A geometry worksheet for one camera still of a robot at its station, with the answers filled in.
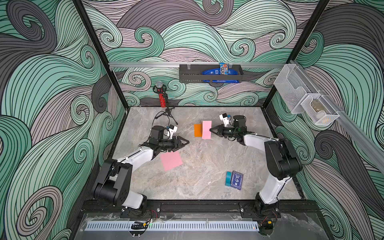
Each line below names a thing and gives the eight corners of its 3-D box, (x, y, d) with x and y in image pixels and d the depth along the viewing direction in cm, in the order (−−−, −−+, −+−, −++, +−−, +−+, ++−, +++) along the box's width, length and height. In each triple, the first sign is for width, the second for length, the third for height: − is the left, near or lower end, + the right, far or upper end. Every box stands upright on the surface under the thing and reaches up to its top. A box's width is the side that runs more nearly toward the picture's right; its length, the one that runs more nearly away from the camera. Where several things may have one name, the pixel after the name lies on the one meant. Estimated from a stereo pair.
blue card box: (229, 186, 83) (230, 185, 81) (232, 171, 88) (233, 170, 86) (240, 190, 81) (241, 189, 80) (242, 175, 87) (243, 173, 85)
